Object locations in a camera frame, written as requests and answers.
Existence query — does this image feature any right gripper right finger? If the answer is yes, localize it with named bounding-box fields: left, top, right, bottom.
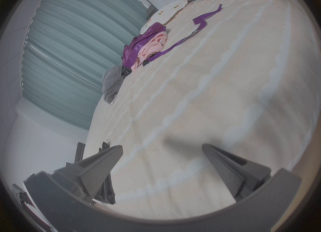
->
left=202, top=144, right=272, bottom=199

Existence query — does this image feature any blue-green curtain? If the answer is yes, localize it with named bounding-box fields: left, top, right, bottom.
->
left=21, top=45, right=106, bottom=131
left=25, top=0, right=151, bottom=81

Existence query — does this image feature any grey garment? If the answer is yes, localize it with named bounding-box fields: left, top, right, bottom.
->
left=101, top=63, right=126, bottom=105

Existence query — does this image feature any black T-shirt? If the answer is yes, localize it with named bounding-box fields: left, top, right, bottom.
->
left=94, top=139, right=116, bottom=204

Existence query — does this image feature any white printed pillow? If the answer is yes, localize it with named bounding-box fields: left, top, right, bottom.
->
left=140, top=0, right=190, bottom=33

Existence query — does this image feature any bed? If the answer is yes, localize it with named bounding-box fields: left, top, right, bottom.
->
left=86, top=0, right=321, bottom=220

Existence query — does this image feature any pink garment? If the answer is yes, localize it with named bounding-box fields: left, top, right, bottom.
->
left=130, top=31, right=168, bottom=71

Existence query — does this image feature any dark chest of drawers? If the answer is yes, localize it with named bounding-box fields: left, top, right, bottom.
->
left=75, top=142, right=86, bottom=164

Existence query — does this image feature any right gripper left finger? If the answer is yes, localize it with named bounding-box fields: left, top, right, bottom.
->
left=53, top=145, right=124, bottom=199

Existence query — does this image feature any purple satin garment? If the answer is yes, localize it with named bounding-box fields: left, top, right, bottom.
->
left=122, top=3, right=223, bottom=68

